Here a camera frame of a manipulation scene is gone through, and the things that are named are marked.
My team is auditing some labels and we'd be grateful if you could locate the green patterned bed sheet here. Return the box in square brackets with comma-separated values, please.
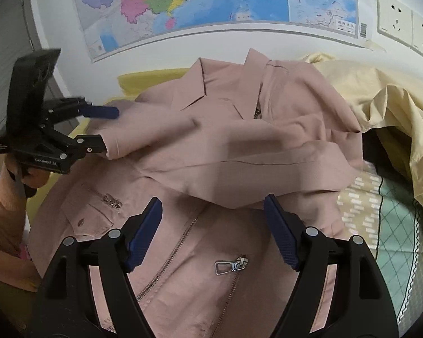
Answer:
[337, 161, 423, 335]

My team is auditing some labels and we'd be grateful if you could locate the white double wall socket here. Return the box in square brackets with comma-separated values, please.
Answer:
[377, 0, 413, 46]

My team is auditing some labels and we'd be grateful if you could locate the person's left hand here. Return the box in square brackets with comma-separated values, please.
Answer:
[4, 154, 50, 198]

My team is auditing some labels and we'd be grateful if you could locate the pink zip jacket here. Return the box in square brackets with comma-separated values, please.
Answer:
[28, 50, 363, 337]

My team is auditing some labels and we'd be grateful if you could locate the left forearm orange sleeve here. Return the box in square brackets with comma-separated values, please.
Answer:
[0, 168, 41, 292]

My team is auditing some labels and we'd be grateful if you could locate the cream yellow blanket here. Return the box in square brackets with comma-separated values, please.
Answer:
[302, 53, 423, 206]

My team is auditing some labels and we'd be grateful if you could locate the colourful wall map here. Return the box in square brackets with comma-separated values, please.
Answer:
[74, 0, 360, 59]

